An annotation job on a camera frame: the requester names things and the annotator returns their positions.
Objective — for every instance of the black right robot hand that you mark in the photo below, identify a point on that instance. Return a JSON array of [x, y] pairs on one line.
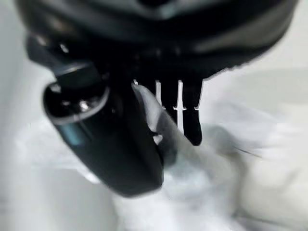
[[125, 60]]

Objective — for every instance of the white garment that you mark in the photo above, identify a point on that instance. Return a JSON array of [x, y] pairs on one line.
[[192, 183]]

